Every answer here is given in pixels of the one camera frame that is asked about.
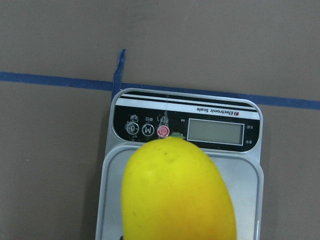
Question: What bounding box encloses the yellow mango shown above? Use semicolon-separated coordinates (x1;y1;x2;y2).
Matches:
121;137;237;240

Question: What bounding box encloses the grey electronic kitchen scale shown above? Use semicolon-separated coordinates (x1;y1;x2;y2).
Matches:
95;88;264;240

